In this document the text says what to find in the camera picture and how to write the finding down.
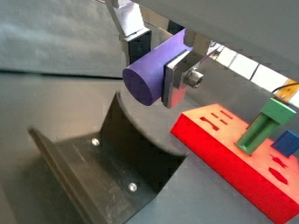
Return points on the purple round cylinder peg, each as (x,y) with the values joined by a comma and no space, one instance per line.
(144,76)

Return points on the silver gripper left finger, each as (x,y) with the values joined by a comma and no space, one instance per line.
(134,34)

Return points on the black curved cradle stand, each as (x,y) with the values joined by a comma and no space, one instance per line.
(113,170)

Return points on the blue block peg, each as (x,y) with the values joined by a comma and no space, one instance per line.
(288,143)

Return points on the red shape-sorting board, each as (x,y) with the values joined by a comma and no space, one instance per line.
(265,176)

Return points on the green triangular peg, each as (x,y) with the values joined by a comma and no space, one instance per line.
(276,114)

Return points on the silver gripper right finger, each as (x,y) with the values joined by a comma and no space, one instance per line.
(182,74)

